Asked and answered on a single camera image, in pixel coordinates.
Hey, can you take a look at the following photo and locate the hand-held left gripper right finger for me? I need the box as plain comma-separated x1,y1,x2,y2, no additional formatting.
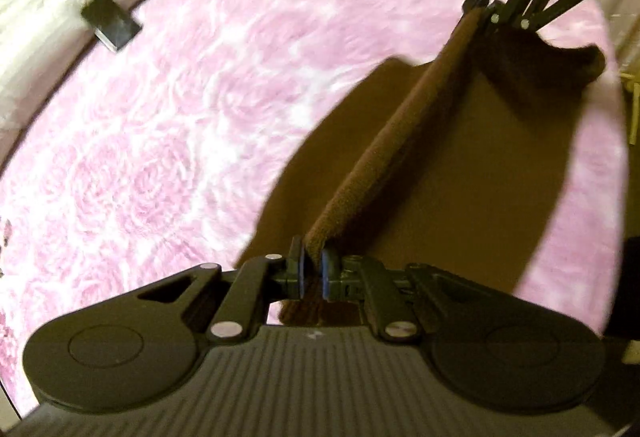
321,248,482,344

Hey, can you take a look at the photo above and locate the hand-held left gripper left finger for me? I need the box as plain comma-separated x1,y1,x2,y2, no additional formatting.
137,237,308,344

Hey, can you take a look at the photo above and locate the brown knit garment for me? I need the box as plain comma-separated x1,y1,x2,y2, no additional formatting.
235,9,608,325

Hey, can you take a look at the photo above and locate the pink fluffy blanket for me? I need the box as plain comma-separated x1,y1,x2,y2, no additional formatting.
0,0,632,418

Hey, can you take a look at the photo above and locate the small black rectangular device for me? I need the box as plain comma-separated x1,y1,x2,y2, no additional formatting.
81,0,143,52

